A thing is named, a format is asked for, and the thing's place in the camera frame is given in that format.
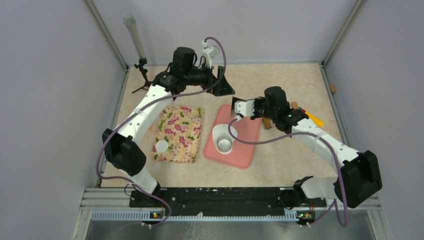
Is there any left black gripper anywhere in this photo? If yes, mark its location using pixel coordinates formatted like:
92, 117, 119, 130
184, 60, 235, 96

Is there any white dough ball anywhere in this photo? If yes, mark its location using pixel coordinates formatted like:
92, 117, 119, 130
212, 123, 238, 155

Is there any wooden rolling pin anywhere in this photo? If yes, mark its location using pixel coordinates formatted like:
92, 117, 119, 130
261, 101, 299, 130

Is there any pink silicone mat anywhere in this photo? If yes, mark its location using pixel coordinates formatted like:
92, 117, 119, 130
203, 104, 262, 169

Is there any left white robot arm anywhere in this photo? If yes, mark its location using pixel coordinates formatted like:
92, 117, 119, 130
100, 45, 235, 207

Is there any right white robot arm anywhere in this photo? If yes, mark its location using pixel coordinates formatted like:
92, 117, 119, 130
231, 86, 383, 208

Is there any floral rectangular tray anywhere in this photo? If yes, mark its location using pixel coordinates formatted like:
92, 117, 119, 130
151, 106, 204, 164

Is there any colourful toy block stack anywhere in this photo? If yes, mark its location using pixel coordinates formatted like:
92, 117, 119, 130
299, 107, 324, 128

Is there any small cork piece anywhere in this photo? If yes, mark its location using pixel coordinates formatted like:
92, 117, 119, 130
328, 84, 337, 94

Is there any black tripod with tube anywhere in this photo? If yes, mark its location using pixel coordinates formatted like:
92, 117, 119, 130
123, 13, 152, 94

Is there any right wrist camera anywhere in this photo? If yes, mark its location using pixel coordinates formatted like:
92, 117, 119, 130
233, 99, 255, 117

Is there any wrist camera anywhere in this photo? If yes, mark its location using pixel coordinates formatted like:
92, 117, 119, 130
233, 99, 255, 117
201, 40, 221, 69

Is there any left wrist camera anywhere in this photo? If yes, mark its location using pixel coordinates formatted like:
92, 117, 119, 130
201, 40, 221, 69

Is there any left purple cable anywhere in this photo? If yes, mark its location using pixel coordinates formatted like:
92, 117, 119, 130
95, 36, 228, 229

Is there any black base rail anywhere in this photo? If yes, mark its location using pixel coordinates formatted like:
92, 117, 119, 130
129, 187, 327, 217

